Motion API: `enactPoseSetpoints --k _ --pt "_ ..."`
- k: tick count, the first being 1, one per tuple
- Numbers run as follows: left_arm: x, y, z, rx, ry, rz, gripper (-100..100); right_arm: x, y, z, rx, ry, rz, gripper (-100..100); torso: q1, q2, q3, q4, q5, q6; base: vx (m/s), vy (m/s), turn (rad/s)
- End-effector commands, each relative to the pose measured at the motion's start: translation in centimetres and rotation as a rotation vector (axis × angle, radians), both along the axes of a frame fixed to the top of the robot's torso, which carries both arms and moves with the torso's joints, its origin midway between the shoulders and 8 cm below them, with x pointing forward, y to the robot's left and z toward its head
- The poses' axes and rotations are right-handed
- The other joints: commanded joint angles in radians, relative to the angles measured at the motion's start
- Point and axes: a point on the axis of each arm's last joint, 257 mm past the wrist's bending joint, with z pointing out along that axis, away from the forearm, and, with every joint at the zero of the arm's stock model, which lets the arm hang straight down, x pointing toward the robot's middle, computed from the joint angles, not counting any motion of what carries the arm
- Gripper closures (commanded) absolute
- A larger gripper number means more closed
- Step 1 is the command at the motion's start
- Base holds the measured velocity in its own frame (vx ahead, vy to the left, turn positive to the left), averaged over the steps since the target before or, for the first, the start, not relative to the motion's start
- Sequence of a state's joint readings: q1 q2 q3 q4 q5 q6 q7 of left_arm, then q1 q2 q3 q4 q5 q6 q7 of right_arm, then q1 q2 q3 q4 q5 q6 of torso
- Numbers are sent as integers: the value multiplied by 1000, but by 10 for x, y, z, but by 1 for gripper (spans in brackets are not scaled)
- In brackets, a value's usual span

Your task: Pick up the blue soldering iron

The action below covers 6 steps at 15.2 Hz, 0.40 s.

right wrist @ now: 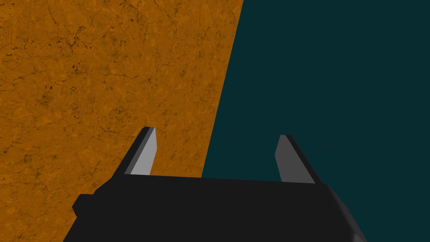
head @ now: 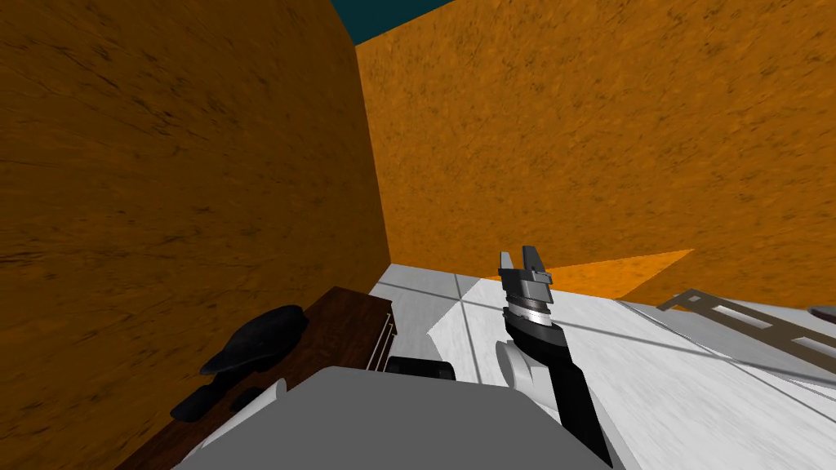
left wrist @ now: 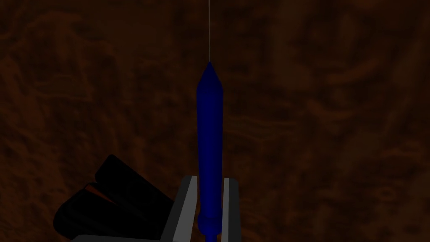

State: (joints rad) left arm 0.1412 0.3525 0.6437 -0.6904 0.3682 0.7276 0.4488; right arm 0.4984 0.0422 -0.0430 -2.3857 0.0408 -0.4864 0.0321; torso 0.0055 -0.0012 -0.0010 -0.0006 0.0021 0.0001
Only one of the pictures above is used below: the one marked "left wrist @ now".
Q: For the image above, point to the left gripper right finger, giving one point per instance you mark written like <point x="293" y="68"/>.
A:
<point x="231" y="211"/>

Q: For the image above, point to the black stapler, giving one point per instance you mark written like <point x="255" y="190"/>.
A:
<point x="114" y="205"/>

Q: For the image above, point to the blue pen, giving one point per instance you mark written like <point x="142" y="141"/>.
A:
<point x="210" y="141"/>

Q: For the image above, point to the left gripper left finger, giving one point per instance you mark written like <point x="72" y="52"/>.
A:
<point x="181" y="215"/>

